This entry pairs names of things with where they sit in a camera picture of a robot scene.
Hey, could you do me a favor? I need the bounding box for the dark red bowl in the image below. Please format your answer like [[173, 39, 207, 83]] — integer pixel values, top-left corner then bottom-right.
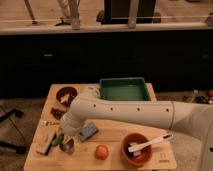
[[56, 87, 77, 107]]

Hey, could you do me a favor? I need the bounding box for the green pepper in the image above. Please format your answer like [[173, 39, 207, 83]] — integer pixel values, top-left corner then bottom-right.
[[52, 134, 64, 147]]

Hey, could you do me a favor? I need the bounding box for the green plastic tray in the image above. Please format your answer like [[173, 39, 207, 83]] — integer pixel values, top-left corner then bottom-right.
[[99, 77, 150, 101]]

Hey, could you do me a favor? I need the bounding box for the orange bowl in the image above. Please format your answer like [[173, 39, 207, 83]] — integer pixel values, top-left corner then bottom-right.
[[120, 133, 152, 168]]

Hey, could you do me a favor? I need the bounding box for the blue sponge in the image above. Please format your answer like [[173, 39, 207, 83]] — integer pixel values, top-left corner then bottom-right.
[[78, 122, 98, 142]]

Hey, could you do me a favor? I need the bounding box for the brown grape bunch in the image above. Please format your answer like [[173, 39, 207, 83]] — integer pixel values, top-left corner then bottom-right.
[[50, 108, 65, 120]]

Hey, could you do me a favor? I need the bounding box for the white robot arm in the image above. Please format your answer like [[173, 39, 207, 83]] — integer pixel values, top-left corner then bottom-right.
[[60, 86, 213, 171]]

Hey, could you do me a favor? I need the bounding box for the wooden black eraser block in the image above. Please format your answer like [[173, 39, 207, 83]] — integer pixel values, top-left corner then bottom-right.
[[36, 131, 56, 155]]

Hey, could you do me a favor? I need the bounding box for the orange fruit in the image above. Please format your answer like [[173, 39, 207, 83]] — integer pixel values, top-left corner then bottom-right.
[[95, 145, 109, 160]]

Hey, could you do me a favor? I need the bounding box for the black tripod stand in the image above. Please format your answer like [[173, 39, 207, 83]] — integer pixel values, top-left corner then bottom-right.
[[0, 105, 28, 155]]

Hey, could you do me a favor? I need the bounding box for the metal cup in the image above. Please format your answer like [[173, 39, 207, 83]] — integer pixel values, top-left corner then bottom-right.
[[59, 139, 74, 154]]

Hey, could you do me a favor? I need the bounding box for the wooden table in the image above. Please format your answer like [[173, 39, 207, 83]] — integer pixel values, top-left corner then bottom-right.
[[23, 83, 178, 171]]

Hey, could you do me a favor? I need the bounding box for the white brush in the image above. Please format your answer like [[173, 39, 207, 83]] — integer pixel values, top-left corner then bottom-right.
[[128, 133, 173, 153]]

